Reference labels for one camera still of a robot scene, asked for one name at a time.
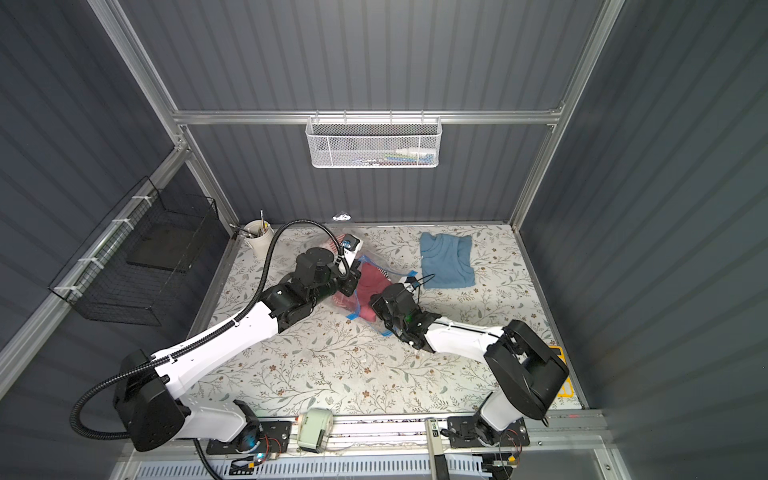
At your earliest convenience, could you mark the red ribbed garment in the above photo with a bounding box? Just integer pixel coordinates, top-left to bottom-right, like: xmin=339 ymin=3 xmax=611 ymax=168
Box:
xmin=332 ymin=261 xmax=392 ymax=320

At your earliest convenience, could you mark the clear vacuum bag blue zip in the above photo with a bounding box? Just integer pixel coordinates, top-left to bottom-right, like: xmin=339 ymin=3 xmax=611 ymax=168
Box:
xmin=331 ymin=231 xmax=418 ymax=337

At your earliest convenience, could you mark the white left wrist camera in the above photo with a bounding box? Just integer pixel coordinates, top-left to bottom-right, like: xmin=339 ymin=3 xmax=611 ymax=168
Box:
xmin=340 ymin=234 xmax=363 ymax=266

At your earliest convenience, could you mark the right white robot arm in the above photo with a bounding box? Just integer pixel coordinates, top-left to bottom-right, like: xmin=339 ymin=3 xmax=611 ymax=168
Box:
xmin=369 ymin=283 xmax=570 ymax=446

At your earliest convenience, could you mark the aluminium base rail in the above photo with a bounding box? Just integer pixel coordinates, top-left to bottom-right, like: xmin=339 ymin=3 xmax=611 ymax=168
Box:
xmin=110 ymin=412 xmax=607 ymax=480

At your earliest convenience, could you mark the yellow calculator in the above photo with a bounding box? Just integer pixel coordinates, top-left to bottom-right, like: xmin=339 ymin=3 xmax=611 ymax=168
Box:
xmin=548 ymin=344 xmax=575 ymax=399

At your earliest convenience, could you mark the white cup with tools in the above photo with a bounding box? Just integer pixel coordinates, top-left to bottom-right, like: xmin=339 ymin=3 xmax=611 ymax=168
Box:
xmin=228 ymin=210 xmax=274 ymax=260

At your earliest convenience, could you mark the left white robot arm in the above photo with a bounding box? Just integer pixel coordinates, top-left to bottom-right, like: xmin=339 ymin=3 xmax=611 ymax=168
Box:
xmin=113 ymin=247 xmax=361 ymax=453

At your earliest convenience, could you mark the white wire basket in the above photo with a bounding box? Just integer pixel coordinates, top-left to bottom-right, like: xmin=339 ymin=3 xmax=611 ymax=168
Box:
xmin=305 ymin=118 xmax=443 ymax=169

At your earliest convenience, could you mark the small green white box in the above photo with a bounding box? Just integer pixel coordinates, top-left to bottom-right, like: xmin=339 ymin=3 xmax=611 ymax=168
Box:
xmin=297 ymin=408 xmax=334 ymax=453

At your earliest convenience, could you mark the striped folded garment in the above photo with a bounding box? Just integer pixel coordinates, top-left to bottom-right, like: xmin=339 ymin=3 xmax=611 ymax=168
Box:
xmin=320 ymin=233 xmax=351 ymax=254

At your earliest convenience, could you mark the blue tank top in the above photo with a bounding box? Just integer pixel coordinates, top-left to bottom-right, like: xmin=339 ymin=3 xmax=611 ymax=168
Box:
xmin=419 ymin=232 xmax=475 ymax=289

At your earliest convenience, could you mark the black corrugated cable conduit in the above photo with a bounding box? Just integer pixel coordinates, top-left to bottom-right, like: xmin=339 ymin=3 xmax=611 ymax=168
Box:
xmin=68 ymin=219 xmax=343 ymax=442

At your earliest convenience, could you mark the black wire basket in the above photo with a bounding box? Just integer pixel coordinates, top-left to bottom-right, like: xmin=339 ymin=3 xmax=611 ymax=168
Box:
xmin=49 ymin=180 xmax=219 ymax=326

